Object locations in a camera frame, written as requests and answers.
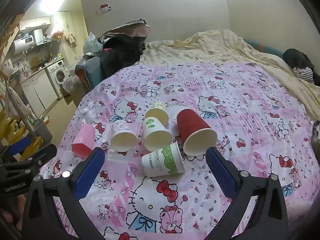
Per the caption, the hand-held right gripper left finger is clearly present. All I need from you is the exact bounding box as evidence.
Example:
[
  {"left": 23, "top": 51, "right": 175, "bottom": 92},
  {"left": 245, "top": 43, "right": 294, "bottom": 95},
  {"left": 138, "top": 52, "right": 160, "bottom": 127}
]
[{"left": 21, "top": 147, "right": 108, "bottom": 240}]

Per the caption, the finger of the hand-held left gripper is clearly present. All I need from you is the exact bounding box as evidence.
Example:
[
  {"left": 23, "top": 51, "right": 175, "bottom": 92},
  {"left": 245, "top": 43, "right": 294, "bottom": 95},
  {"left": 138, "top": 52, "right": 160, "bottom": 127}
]
[
  {"left": 0, "top": 137, "right": 34, "bottom": 164},
  {"left": 17, "top": 144, "right": 58, "bottom": 174}
]

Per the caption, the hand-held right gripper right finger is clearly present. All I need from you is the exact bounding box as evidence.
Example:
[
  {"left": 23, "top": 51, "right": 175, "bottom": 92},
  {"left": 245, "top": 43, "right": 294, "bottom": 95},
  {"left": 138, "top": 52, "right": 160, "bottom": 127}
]
[{"left": 205, "top": 147, "right": 288, "bottom": 240}]

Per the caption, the white cup green lettuce print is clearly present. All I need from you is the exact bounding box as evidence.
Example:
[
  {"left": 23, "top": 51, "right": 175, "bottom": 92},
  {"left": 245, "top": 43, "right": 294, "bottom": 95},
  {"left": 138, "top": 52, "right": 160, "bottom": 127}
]
[{"left": 141, "top": 141, "right": 185, "bottom": 177}]

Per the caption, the pink plastic cup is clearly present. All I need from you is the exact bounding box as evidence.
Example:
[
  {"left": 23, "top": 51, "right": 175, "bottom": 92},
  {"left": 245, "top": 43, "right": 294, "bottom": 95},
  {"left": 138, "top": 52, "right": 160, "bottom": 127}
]
[{"left": 71, "top": 124, "right": 95, "bottom": 155}]

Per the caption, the white cup faint print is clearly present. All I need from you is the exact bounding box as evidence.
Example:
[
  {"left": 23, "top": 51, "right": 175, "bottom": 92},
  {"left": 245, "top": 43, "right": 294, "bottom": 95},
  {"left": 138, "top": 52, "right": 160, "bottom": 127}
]
[{"left": 110, "top": 120, "right": 138, "bottom": 152}]

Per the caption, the red ribbed paper cup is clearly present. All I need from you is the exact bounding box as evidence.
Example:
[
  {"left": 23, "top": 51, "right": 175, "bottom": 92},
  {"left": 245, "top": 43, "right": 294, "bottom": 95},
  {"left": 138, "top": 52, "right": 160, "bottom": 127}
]
[{"left": 176, "top": 108, "right": 218, "bottom": 156}]

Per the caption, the white cup green leaf print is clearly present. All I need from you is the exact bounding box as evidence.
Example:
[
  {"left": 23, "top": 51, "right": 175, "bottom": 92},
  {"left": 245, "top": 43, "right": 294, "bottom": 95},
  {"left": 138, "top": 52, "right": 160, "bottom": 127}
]
[{"left": 143, "top": 116, "right": 173, "bottom": 152}]

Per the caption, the pale yellow patterned cup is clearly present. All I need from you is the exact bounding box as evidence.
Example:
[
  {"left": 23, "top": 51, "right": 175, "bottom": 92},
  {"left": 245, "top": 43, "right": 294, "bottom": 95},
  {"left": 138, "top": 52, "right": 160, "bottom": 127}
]
[{"left": 145, "top": 101, "right": 169, "bottom": 126}]

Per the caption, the grey waste bin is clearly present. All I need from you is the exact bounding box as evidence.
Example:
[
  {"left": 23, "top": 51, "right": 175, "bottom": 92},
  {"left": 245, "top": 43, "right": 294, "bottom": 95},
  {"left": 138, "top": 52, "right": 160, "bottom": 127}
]
[{"left": 32, "top": 119, "right": 53, "bottom": 143}]

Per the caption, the hanging pale towel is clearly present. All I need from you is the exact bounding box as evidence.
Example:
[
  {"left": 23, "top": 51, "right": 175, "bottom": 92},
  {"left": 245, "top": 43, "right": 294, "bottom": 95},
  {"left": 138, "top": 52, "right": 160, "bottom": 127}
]
[{"left": 4, "top": 84, "right": 33, "bottom": 121}]

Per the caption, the white floor cabinet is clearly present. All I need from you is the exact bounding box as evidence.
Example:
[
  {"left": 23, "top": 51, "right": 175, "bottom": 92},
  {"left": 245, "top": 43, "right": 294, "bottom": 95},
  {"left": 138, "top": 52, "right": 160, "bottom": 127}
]
[{"left": 21, "top": 69, "right": 58, "bottom": 116}]

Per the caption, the clear plastic bag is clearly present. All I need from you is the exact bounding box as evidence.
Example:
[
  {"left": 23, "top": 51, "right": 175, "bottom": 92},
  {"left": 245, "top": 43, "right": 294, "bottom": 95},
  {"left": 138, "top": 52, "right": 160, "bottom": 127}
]
[{"left": 62, "top": 76, "right": 81, "bottom": 93}]

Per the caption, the white washing machine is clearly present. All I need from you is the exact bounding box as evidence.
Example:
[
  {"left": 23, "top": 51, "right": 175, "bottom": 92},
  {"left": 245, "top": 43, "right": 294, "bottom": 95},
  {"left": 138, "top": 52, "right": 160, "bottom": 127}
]
[{"left": 45, "top": 59, "right": 71, "bottom": 98}]

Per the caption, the pink cartoon printed blanket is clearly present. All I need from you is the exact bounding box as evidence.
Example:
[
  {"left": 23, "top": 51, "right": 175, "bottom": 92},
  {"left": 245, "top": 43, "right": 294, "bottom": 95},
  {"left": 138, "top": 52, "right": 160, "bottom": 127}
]
[{"left": 47, "top": 61, "right": 320, "bottom": 240}]

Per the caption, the blue grey chair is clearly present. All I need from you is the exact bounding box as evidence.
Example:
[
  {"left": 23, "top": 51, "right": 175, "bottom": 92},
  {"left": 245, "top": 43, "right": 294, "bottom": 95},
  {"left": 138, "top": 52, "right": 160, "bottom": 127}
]
[{"left": 74, "top": 55, "right": 103, "bottom": 92}]

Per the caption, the dark cloth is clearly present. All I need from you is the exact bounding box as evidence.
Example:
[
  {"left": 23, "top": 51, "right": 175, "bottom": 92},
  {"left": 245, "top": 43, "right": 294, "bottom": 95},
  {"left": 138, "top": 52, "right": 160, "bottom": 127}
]
[{"left": 311, "top": 120, "right": 320, "bottom": 156}]

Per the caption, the white water heater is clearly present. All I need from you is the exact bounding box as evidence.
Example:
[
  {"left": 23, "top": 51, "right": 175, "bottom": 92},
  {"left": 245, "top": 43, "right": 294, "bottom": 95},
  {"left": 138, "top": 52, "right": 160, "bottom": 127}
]
[{"left": 12, "top": 35, "right": 36, "bottom": 54}]

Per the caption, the range hood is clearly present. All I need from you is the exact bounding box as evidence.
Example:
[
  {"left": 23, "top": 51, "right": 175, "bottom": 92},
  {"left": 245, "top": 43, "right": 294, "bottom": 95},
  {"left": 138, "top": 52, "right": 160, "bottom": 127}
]
[{"left": 32, "top": 28, "right": 53, "bottom": 46}]

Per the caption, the hanging beige cloth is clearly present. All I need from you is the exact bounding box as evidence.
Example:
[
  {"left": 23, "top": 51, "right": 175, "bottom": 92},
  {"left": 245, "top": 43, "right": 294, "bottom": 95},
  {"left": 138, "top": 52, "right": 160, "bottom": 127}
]
[{"left": 64, "top": 31, "right": 78, "bottom": 48}]

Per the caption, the white plastic bag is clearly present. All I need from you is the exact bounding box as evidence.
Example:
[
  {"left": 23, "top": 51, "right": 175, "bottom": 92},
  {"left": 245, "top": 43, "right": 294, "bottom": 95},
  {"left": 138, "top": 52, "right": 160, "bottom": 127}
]
[{"left": 83, "top": 32, "right": 103, "bottom": 53}]

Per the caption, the black bag pile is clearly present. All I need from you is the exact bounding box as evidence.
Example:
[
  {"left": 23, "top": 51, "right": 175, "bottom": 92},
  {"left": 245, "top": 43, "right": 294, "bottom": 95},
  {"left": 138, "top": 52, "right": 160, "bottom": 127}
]
[{"left": 99, "top": 19, "right": 151, "bottom": 78}]

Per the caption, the beige duvet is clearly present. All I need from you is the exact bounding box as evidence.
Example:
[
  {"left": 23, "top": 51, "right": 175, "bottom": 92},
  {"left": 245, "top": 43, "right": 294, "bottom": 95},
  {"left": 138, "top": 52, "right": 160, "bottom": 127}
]
[{"left": 139, "top": 29, "right": 320, "bottom": 122}]

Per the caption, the striped cloth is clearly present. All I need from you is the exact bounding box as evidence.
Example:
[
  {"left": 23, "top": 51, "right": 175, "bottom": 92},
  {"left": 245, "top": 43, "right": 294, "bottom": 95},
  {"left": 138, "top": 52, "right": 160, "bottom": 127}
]
[{"left": 292, "top": 66, "right": 315, "bottom": 84}]

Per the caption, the dark garment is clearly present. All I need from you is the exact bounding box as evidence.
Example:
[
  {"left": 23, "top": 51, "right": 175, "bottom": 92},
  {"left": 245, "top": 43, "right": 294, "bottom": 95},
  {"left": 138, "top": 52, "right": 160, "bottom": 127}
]
[{"left": 282, "top": 48, "right": 316, "bottom": 78}]

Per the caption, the white wall cabinet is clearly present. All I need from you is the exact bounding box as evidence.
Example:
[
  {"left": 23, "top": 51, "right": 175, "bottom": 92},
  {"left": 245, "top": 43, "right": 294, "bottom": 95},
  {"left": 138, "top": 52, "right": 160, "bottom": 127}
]
[{"left": 19, "top": 17, "right": 52, "bottom": 31}]

